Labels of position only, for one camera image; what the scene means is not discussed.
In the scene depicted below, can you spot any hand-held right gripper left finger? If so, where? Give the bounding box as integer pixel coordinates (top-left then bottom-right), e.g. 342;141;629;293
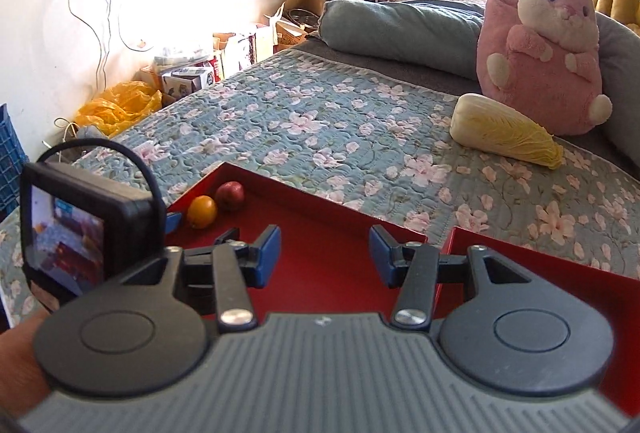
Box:
117;225;282;334

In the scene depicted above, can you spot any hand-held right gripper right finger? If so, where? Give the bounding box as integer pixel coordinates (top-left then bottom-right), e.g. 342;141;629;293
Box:
369;225;533;332

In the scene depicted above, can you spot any yellow orange citrus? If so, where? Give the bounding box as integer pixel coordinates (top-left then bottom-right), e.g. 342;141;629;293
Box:
187;195;218;230

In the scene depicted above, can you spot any red tray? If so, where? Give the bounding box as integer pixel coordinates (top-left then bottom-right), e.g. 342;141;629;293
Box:
164;162;445;320
435;225;640;419

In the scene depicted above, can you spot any red apple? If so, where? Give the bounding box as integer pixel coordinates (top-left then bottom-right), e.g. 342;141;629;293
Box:
215;181;246;212

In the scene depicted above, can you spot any person's left forearm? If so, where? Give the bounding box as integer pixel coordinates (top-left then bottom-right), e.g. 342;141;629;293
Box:
0;313;51;420

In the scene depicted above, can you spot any blue plastic crate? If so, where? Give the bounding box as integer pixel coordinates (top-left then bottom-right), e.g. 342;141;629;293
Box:
0;103;29;214

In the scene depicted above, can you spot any yellow plastic bag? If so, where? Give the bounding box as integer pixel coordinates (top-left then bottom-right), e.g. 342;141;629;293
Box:
75;80;163;137

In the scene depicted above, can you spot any white printed box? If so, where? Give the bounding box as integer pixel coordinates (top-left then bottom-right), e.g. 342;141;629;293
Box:
160;60;217;100

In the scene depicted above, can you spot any floral quilted bedspread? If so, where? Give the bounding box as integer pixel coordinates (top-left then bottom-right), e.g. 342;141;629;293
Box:
0;48;640;329

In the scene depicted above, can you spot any napa cabbage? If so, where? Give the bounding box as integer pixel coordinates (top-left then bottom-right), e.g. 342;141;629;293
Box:
449;93;565;170

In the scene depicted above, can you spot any small cardboard box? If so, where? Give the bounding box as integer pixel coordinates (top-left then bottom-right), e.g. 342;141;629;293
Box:
212;30;259;80

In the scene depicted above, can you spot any open cardboard box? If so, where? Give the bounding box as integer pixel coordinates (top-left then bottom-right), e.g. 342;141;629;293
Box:
262;0;336;54

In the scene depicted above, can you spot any pink plush hamster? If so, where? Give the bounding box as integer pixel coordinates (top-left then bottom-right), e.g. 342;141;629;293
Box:
475;0;613;136

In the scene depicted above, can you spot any black camera cable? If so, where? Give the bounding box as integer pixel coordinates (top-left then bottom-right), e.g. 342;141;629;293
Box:
39;139;169;250

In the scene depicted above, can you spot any black charger cable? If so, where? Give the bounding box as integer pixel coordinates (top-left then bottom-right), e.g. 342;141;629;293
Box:
95;0;113;86

